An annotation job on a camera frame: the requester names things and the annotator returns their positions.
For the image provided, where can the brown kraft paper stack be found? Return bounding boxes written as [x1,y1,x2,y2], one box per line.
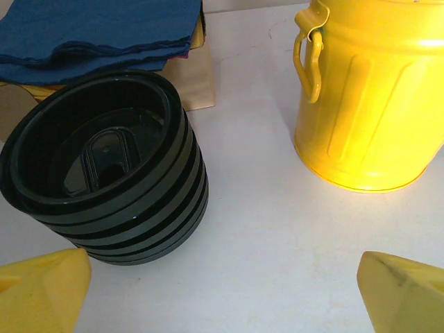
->
[162,42,218,112]

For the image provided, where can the dark blue folded napkins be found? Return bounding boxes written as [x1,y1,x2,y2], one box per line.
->
[26,9,210,102]

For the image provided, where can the black cup lid stack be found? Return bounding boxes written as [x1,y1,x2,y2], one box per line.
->
[6,79,210,267]

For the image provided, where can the yellow metal bucket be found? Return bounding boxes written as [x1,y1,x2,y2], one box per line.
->
[292,0,444,194]

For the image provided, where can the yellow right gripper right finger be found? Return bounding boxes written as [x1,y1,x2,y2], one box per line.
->
[357,250,444,333]

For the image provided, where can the blue paper napkin stack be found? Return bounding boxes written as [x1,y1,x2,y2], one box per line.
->
[0,0,206,86]

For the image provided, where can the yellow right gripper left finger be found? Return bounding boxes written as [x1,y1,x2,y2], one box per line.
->
[0,248,92,333]

